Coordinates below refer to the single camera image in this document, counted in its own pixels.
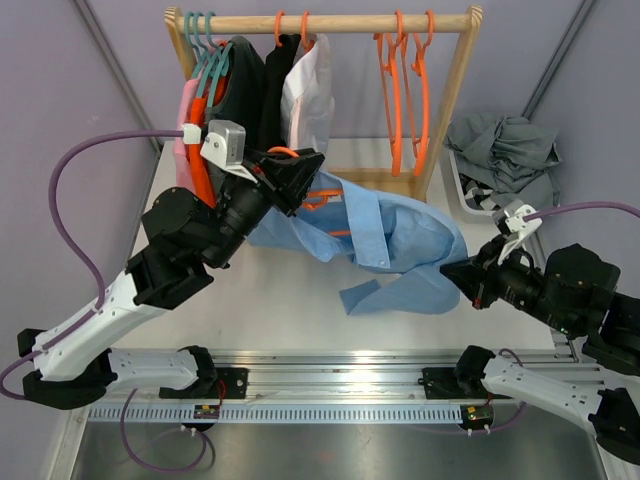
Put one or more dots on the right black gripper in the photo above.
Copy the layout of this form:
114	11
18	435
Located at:
476	278

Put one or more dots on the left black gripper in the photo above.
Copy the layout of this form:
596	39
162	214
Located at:
286	176

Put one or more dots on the orange hanger of blue shirt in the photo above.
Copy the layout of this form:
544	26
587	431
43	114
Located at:
320	195

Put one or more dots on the light blue shirt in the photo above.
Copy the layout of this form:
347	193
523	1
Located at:
379	232

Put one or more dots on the grey shirt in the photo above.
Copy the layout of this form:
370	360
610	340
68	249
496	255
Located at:
510	154

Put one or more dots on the orange hanger of grey shirt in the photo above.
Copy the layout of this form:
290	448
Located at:
388	46

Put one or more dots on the orange hanger of plaid shirt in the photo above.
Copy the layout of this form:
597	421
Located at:
419	66

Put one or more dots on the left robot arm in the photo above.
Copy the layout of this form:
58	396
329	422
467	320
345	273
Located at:
76	363

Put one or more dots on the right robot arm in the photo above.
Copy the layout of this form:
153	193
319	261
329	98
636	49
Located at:
575	294

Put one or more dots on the dark grey t-shirt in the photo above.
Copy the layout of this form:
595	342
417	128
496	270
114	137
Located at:
243	97

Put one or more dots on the orange shirt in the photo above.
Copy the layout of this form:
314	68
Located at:
199	172

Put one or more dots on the pink shirt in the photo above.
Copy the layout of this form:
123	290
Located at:
182	167

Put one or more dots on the orange hanger of white shirt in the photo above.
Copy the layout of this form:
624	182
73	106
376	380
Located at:
306	40

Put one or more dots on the orange hanger of black shirt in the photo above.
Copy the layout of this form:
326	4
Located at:
277	28

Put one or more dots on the white plastic basket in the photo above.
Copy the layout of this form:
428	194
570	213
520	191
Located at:
468	214

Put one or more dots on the wooden clothes rack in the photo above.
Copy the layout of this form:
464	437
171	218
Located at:
466	26

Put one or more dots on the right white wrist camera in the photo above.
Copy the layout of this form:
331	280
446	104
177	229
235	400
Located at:
514	226

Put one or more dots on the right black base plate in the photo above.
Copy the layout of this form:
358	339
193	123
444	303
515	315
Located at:
450	383

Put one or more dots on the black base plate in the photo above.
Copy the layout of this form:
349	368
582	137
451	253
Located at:
231	382
450	383

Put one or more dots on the aluminium rail frame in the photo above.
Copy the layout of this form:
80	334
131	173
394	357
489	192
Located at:
377	376

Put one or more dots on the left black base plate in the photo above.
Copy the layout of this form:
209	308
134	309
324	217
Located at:
231	382

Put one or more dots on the white slotted cable duct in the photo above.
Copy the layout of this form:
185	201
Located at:
238	413

